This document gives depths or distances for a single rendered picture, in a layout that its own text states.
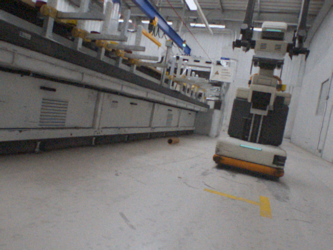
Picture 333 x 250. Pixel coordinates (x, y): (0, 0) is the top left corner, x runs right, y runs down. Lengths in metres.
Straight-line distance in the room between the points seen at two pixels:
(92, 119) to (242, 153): 1.35
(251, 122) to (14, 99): 2.02
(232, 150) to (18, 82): 1.74
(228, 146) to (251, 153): 0.21
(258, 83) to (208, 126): 3.70
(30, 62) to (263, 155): 1.88
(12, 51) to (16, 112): 0.47
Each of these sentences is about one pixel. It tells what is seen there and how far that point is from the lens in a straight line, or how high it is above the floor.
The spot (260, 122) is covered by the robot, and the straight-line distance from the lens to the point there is 2.62.
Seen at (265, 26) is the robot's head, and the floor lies 1.30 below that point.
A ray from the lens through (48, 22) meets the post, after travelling 1.53.
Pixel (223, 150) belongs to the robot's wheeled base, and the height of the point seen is 0.17.
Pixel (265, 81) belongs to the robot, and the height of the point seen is 0.85.
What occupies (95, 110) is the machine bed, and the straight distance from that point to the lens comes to 2.32.
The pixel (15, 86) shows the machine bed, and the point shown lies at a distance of 1.72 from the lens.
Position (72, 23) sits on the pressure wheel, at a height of 0.87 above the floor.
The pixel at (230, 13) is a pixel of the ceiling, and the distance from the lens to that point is 11.92.
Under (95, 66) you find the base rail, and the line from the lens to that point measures 1.81.
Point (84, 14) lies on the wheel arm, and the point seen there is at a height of 0.84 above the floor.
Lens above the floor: 0.45
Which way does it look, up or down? 4 degrees down
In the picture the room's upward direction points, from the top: 10 degrees clockwise
